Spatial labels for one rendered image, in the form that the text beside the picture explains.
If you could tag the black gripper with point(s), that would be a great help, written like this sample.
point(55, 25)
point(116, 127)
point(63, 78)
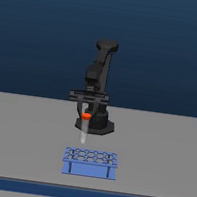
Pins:
point(88, 96)

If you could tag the clear centrifuge tube orange cap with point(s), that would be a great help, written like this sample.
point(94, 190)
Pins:
point(85, 125)

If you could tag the dark six-joint robot arm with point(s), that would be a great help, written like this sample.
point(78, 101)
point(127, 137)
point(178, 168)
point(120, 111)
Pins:
point(102, 63)

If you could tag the blue tube rack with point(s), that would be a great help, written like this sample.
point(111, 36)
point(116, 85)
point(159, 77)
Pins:
point(89, 168)

